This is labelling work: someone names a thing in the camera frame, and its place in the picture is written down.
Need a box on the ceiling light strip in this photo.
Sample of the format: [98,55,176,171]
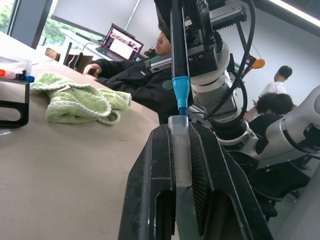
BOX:
[268,0,320,26]

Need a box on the black pen with blue tip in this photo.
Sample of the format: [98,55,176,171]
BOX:
[170,0,192,117]

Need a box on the red capped marker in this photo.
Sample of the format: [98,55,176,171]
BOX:
[0,69,16,79]

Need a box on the blue capped marker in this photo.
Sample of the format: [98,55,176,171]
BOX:
[15,73,35,84]

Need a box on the open laptop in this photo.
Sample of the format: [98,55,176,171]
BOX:
[95,22,145,62]

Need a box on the silver aluminium profile bar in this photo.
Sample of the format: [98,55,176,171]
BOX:
[144,55,173,74]

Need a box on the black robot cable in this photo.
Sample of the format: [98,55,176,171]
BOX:
[202,0,257,121]

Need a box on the translucent pen cap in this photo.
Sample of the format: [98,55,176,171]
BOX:
[167,114,193,188]

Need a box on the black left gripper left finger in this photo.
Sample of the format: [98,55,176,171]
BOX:
[117,124,177,240]

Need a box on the seated person with dark hair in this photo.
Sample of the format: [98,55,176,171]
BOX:
[243,92,298,137]

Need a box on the clear plastic box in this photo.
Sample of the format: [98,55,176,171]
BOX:
[0,55,33,76]

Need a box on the standing person in white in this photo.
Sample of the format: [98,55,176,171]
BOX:
[258,65,294,99]

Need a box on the small brown cardboard box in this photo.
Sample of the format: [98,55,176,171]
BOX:
[44,47,61,62]

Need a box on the orange round tool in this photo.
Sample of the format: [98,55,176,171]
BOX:
[250,58,266,70]

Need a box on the green towel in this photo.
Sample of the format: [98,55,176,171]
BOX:
[29,71,133,126]

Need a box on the black office chair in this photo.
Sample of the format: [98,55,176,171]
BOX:
[224,149,312,224]

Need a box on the seated person in black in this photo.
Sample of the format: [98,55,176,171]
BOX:
[83,14,195,125]

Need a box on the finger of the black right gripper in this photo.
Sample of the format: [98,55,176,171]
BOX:
[153,0,173,26]
[183,0,216,52]

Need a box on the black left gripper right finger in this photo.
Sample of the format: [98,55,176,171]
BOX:
[188,122,275,240]

